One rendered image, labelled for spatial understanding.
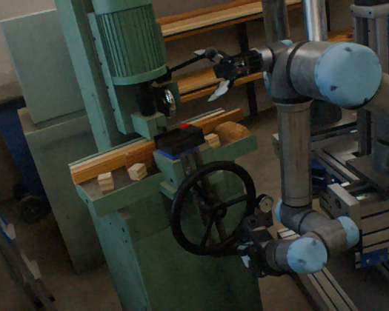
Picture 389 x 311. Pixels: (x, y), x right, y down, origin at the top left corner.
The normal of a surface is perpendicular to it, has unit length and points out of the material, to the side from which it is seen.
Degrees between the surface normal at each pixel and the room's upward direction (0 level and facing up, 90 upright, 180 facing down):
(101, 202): 90
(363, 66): 86
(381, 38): 90
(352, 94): 86
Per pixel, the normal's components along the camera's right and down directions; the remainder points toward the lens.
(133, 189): 0.50, 0.26
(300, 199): 0.04, 0.37
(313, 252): 0.32, -0.20
